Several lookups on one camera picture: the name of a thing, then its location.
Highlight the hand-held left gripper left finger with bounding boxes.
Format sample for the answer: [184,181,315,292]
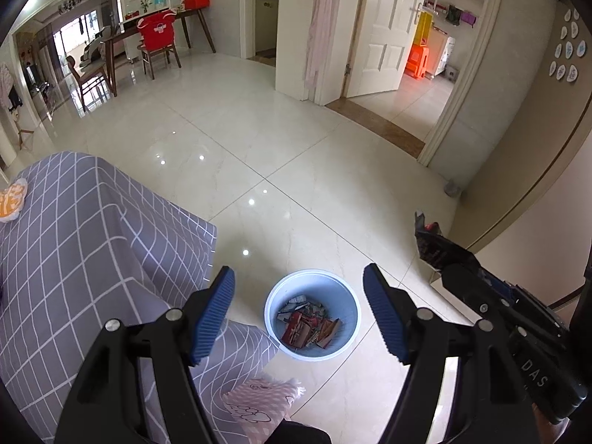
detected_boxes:
[54,266,236,444]

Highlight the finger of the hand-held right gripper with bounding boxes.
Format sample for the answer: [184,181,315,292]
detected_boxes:
[481,268,564,329]
[439,263,515,330]

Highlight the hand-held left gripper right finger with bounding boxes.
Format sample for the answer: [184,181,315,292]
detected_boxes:
[363,263,539,444]

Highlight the dark shiny wrapper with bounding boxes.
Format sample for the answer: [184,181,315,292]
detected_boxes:
[414,211,479,275]

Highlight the brown snack wrapper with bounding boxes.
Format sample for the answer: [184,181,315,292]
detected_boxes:
[317,318,342,349]

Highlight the white plastic bucket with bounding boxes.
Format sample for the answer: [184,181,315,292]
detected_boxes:
[265,269,361,361]

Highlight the grey white wrapper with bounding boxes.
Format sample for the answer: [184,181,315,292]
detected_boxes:
[277,295,310,321]

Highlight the red snack packet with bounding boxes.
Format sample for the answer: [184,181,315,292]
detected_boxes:
[283,312,316,347]

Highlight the pink printed blanket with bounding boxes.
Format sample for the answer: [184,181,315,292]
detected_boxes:
[222,377,306,444]

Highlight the person's dark trouser leg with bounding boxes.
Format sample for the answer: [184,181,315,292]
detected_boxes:
[268,421,331,444]

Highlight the grey checked tablecloth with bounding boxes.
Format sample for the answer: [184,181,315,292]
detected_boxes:
[0,150,278,444]

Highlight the orange plastic stool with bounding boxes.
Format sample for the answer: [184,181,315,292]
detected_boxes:
[406,45,431,79]

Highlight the white appliance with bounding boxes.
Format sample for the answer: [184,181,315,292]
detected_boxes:
[432,28,456,79]

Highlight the wooden chair with cover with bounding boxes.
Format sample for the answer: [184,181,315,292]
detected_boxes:
[137,11,182,79]

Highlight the white panel door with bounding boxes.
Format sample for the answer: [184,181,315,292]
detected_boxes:
[347,0,433,98]

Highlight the wooden coat stand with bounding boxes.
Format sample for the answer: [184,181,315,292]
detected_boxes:
[9,102,37,151]

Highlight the hanging clothes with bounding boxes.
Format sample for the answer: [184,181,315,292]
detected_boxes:
[446,4,477,27]

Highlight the bare wooden chair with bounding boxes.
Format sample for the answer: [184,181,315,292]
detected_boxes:
[66,55,109,112]

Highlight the white sideboard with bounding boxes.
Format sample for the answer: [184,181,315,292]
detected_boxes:
[121,13,149,63]

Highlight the pink floral door curtain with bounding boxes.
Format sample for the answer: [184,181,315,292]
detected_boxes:
[304,0,347,98]

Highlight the red chair cover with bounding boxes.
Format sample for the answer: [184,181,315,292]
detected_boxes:
[137,10,175,49]

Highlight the dark wooden dining table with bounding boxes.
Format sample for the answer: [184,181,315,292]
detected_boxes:
[104,8,216,98]

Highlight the grey massage chair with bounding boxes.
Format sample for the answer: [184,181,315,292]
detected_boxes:
[78,25,114,68]

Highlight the white hanging jacket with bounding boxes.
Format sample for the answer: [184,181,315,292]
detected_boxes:
[0,62,16,105]

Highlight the oval wall stickers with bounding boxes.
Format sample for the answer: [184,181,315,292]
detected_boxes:
[548,8,588,83]

